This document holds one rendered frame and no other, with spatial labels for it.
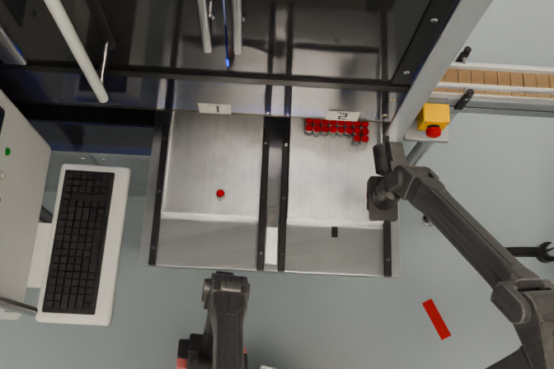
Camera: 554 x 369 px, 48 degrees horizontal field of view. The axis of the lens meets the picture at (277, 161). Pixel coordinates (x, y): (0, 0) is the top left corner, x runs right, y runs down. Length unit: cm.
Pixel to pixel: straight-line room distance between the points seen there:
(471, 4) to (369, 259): 77
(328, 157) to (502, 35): 160
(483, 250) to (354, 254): 64
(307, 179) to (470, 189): 121
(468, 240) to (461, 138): 175
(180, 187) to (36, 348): 115
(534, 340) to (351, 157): 89
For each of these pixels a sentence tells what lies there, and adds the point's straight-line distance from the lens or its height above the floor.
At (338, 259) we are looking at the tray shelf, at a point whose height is 88.
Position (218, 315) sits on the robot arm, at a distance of 112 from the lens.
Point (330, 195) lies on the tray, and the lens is 173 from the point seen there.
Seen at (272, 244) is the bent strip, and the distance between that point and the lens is 169.
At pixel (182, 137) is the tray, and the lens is 178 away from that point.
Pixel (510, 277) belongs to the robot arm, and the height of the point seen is 155.
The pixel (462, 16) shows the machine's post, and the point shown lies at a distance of 127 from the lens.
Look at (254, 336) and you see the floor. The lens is 254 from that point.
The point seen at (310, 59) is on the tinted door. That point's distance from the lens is 141.
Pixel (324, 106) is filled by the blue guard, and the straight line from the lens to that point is 162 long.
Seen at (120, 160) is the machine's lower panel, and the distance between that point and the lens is 215.
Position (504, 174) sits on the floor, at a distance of 289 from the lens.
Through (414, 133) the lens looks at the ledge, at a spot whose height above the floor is 88.
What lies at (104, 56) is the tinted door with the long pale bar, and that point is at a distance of 149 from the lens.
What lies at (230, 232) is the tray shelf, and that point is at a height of 88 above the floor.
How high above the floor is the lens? 254
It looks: 71 degrees down
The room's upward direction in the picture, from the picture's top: 8 degrees clockwise
